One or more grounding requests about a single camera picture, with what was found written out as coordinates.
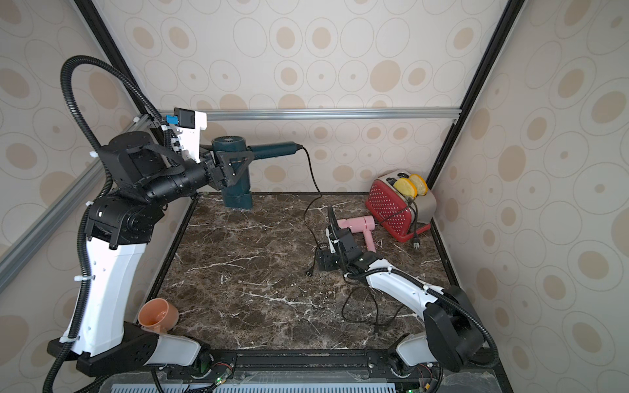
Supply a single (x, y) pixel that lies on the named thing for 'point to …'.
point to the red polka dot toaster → (401, 217)
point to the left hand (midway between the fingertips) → (249, 151)
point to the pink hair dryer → (359, 224)
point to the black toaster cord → (416, 244)
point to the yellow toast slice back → (420, 184)
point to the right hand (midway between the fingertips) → (323, 258)
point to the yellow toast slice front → (405, 187)
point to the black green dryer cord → (309, 272)
